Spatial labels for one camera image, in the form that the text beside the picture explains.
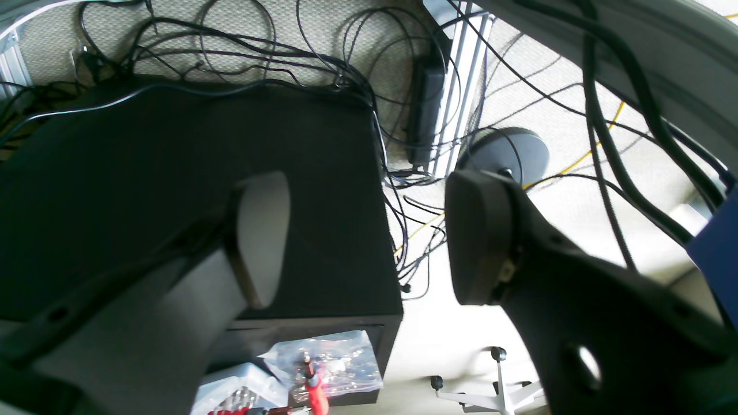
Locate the aluminium frame post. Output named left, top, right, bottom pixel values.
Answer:
left=423, top=1, right=496, bottom=179

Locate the blue panel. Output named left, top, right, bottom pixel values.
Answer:
left=686, top=186, right=737, bottom=330

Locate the round black stand base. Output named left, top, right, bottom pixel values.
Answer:
left=456, top=127, right=550, bottom=186

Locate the left gripper black left finger side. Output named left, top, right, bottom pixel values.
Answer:
left=2, top=171, right=292, bottom=414

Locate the left gripper black right finger shirt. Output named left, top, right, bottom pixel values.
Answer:
left=445, top=170, right=736, bottom=414

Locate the clear plastic parts bag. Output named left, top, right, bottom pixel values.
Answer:
left=259, top=329, right=384, bottom=402

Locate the white chair base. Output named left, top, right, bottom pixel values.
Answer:
left=430, top=346, right=547, bottom=414

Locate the black computer case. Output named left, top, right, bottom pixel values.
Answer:
left=2, top=80, right=403, bottom=374

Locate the black looping cable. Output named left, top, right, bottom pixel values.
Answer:
left=519, top=0, right=727, bottom=248

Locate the black power adapter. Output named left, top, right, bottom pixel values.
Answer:
left=405, top=55, right=446, bottom=169

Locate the yellow cable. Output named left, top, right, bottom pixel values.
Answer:
left=392, top=101, right=629, bottom=257

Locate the red handled tool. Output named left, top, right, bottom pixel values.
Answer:
left=304, top=353, right=330, bottom=414

